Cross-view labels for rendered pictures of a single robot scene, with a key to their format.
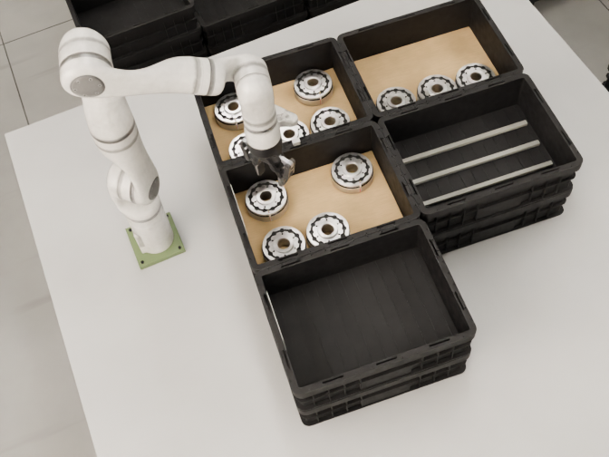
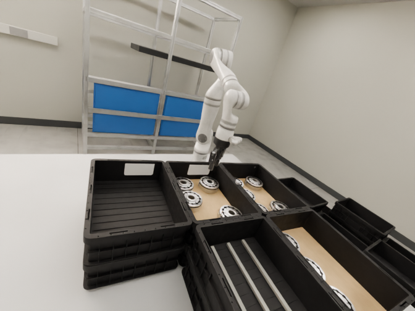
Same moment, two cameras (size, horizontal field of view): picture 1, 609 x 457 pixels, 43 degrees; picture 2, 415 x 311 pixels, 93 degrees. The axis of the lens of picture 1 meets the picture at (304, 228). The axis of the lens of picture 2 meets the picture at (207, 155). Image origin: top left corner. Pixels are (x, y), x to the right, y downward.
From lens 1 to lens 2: 1.43 m
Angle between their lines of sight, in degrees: 58
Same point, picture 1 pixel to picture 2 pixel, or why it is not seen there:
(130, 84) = (215, 62)
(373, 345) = (115, 210)
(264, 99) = (226, 98)
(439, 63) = (337, 282)
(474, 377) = (75, 298)
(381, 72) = (307, 244)
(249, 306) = not seen: hidden behind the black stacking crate
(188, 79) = (224, 74)
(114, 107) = (215, 86)
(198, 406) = not seen: hidden behind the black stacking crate
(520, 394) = not seen: outside the picture
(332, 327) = (133, 196)
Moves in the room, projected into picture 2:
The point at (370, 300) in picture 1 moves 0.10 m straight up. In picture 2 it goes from (146, 213) to (150, 192)
